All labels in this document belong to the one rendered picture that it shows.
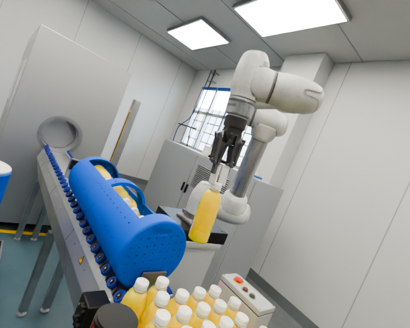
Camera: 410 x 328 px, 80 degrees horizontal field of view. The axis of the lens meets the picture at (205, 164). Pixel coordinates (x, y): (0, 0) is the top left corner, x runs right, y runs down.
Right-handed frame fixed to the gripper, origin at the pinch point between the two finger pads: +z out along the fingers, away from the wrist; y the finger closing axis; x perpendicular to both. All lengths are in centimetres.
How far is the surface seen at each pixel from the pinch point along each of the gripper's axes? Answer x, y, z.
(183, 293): 9.5, 9.4, 35.5
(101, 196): -47, 19, 27
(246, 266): -89, -174, 115
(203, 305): 15.3, 5.8, 36.1
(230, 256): -91, -143, 100
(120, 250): -12.9, 21.1, 33.6
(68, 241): -63, 23, 57
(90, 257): -39, 21, 51
